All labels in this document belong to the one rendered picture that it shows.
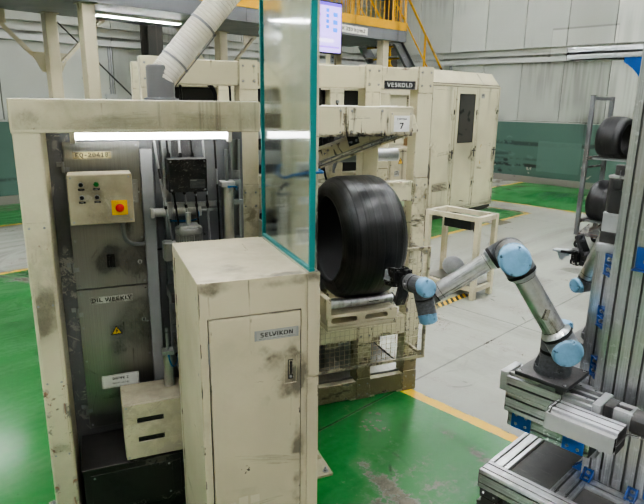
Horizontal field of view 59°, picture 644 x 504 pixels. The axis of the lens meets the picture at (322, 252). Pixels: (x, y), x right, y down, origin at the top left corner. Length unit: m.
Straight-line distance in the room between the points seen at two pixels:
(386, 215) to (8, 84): 9.48
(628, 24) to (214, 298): 12.85
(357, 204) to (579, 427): 1.24
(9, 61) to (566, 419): 10.41
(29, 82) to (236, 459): 9.99
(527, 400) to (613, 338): 0.43
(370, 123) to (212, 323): 1.49
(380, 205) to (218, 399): 1.13
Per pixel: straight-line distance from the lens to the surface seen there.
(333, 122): 2.84
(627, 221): 2.54
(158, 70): 2.64
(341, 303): 2.65
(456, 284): 2.42
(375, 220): 2.50
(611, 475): 2.91
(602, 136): 7.92
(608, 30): 14.17
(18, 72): 11.46
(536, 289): 2.32
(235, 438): 2.01
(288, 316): 1.87
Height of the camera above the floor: 1.80
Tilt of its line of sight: 15 degrees down
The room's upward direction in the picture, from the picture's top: 1 degrees clockwise
